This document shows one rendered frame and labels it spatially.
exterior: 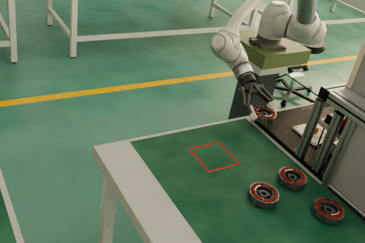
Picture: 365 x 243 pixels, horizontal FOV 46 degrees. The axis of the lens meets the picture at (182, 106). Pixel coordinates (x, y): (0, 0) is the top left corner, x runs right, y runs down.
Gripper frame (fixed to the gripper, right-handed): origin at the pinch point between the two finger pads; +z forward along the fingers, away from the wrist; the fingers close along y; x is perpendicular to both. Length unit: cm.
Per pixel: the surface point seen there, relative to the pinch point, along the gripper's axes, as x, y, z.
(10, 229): 4, 115, 21
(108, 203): -30, 73, 14
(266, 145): -0.4, 5.9, 14.5
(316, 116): 26.8, -0.3, 15.5
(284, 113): -6.8, -18.6, -0.6
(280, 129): -1.6, -6.7, 8.5
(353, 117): 44, 2, 24
